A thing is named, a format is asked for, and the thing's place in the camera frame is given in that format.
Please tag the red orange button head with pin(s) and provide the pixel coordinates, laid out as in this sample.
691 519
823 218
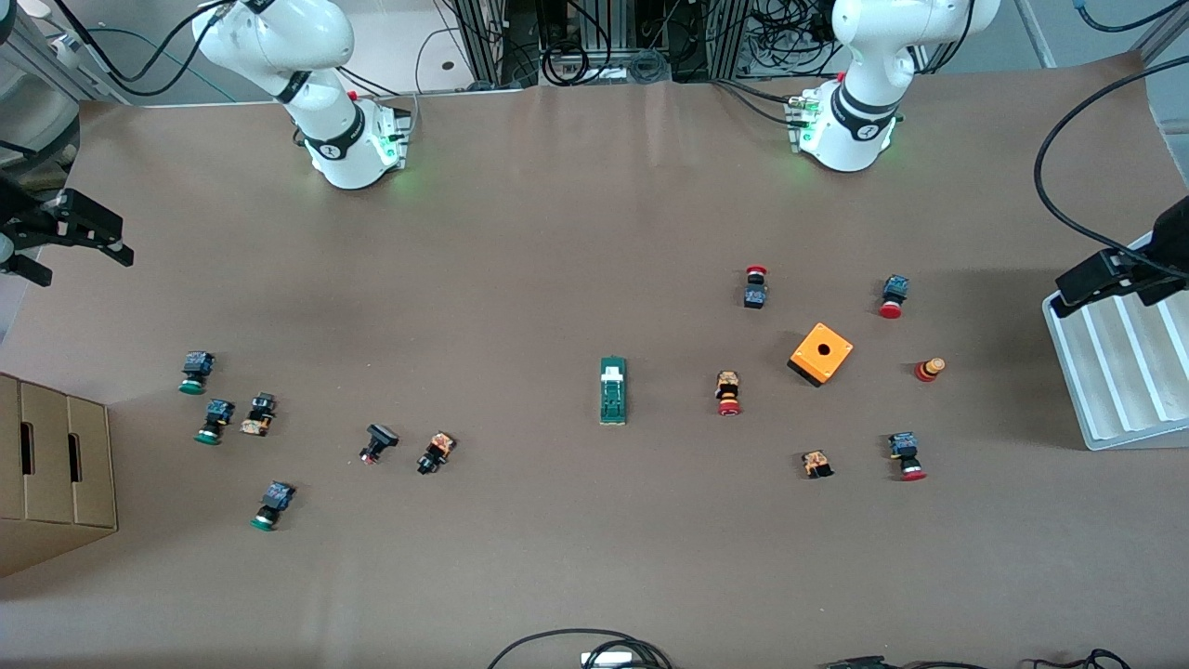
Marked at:
929 370

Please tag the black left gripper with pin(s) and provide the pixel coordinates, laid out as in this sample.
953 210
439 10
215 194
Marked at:
1163 249

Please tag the green mushroom push button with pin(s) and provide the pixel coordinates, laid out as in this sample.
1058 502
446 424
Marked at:
197 367
217 413
277 497

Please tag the aluminium profile bar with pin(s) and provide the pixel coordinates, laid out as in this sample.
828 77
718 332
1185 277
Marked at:
1033 28
1169 23

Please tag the black round button orange block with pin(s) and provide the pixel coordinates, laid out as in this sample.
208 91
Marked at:
437 451

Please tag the brown cardboard box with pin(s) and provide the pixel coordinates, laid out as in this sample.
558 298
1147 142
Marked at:
46 465

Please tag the green terminal block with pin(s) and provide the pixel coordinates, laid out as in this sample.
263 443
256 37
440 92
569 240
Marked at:
613 400

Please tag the orange button enclosure box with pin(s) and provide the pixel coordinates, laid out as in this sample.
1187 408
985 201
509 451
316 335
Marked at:
831 364

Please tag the red mushroom button blue block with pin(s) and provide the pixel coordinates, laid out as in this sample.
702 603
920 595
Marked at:
895 288
903 446

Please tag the white stepped tray rack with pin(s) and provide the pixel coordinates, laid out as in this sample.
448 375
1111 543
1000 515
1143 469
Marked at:
1115 372

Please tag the orange black contact block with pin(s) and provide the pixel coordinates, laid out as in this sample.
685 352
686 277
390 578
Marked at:
817 463

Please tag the small white device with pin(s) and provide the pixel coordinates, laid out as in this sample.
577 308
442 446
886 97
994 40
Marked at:
608 660

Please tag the red mushroom button orange block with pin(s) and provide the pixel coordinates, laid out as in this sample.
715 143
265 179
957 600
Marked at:
728 386

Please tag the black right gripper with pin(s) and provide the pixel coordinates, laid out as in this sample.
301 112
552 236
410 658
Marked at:
20 226

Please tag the black square push button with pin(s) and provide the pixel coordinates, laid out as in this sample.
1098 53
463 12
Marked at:
381 435

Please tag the red button black block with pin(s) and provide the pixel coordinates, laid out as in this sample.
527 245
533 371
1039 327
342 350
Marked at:
755 297

